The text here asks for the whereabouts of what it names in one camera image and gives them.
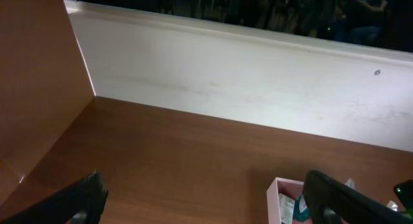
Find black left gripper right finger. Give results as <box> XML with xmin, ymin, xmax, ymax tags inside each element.
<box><xmin>303</xmin><ymin>170</ymin><xmax>412</xmax><ymax>224</ymax></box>

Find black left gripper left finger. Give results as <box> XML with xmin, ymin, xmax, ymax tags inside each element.
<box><xmin>1</xmin><ymin>172</ymin><xmax>108</xmax><ymax>224</ymax></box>

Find teal mouthwash bottle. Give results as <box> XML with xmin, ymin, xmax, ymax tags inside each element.
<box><xmin>293</xmin><ymin>194</ymin><xmax>310</xmax><ymax>222</ymax></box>

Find green white soap box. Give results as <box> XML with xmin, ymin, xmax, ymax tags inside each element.
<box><xmin>279</xmin><ymin>194</ymin><xmax>295</xmax><ymax>224</ymax></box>

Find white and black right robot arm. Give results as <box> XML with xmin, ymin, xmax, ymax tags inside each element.
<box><xmin>387</xmin><ymin>179</ymin><xmax>412</xmax><ymax>223</ymax></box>

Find white cardboard box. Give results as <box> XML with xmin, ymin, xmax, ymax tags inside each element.
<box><xmin>267</xmin><ymin>178</ymin><xmax>312</xmax><ymax>224</ymax></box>

